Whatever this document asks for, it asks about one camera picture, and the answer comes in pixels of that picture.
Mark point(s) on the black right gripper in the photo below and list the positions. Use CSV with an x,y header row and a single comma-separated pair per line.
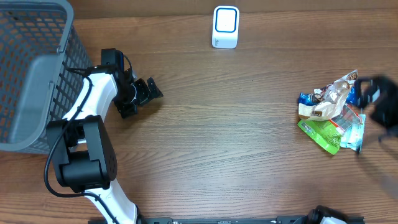
x,y
379,89

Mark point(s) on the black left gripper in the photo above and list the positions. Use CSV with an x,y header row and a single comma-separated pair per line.
x,y
124,109

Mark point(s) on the brown clear snack bag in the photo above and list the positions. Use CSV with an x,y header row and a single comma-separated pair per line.
x,y
333,99

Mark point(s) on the blue Oreo cookie pack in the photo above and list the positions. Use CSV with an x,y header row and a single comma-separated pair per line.
x,y
315,98

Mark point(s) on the teal snack packet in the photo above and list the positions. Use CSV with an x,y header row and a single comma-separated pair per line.
x,y
353,137

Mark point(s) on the green Haribo gummy bag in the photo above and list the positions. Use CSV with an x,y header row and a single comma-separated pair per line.
x,y
327,134

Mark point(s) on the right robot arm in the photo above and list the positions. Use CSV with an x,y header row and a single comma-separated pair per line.
x,y
391,129

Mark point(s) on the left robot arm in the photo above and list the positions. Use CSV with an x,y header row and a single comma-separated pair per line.
x,y
82,161

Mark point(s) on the white barcode scanner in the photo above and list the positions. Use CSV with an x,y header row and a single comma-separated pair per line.
x,y
225,27

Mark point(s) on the grey plastic mesh basket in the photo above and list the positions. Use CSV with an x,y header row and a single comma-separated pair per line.
x,y
38,45

